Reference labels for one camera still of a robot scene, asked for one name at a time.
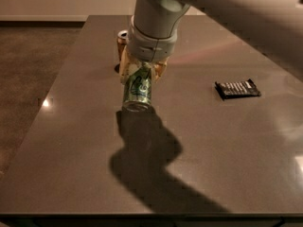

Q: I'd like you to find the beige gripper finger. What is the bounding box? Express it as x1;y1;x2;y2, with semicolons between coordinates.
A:
119;46;142;85
151;58;168;82

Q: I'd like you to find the gold soda can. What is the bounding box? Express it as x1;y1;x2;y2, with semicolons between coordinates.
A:
116;30;128;57

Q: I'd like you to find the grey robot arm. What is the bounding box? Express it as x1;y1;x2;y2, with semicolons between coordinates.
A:
122;0;303;79

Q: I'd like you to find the green soda can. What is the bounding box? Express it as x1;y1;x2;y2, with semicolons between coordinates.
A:
123;64;152;112

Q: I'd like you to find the black snack bar wrapper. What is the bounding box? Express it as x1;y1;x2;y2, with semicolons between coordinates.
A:
215;79;261;99

